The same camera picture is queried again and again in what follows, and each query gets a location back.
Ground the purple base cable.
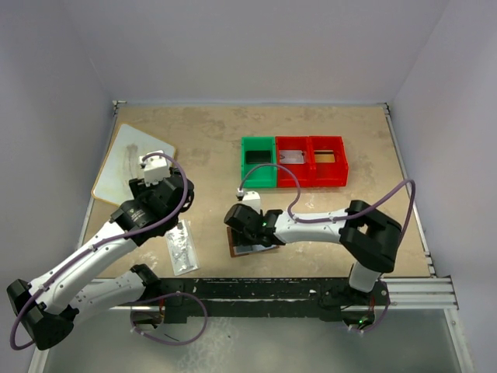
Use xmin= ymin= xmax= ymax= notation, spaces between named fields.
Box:
xmin=130 ymin=288 xmax=210 ymax=345
xmin=347 ymin=283 xmax=391 ymax=335

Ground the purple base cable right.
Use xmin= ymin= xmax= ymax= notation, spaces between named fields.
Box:
xmin=347 ymin=283 xmax=391 ymax=335

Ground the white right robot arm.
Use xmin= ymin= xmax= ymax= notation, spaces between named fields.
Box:
xmin=224 ymin=200 xmax=403 ymax=304

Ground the green plastic bin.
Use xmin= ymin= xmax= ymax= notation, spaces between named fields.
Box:
xmin=241 ymin=137 xmax=277 ymax=189

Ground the metal corner bracket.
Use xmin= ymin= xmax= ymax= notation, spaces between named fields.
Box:
xmin=113 ymin=100 xmax=127 ymax=117

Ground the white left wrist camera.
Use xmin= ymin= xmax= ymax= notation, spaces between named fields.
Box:
xmin=138 ymin=150 xmax=170 ymax=187

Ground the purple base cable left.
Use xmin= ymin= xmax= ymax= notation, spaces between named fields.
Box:
xmin=130 ymin=288 xmax=210 ymax=345

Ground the white magnetic stripe card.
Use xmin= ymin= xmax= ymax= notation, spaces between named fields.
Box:
xmin=279 ymin=149 xmax=306 ymax=165

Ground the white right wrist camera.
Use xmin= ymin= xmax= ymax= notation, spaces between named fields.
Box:
xmin=236 ymin=188 xmax=261 ymax=213

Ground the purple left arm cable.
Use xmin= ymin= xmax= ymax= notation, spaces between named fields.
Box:
xmin=9 ymin=152 xmax=189 ymax=350

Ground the gold card in bin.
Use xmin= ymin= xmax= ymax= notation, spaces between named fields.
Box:
xmin=314 ymin=152 xmax=335 ymax=164

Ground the black card in bin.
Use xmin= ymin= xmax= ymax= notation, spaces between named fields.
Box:
xmin=245 ymin=150 xmax=272 ymax=165

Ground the white board yellow rim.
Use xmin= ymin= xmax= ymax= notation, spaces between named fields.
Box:
xmin=92 ymin=124 xmax=176 ymax=206

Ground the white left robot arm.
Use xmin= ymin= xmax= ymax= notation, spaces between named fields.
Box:
xmin=7 ymin=169 xmax=194 ymax=350

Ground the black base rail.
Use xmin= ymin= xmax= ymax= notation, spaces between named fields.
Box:
xmin=131 ymin=264 xmax=390 ymax=326

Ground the red bin right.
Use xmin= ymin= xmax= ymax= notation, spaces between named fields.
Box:
xmin=310 ymin=136 xmax=349 ymax=187

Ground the brown leather card holder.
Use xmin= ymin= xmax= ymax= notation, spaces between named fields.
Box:
xmin=227 ymin=227 xmax=279 ymax=258

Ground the clear plastic packet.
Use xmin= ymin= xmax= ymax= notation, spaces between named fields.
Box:
xmin=165 ymin=220 xmax=200 ymax=276

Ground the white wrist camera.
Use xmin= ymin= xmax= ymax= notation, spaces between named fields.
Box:
xmin=138 ymin=150 xmax=170 ymax=187
xmin=236 ymin=188 xmax=261 ymax=213

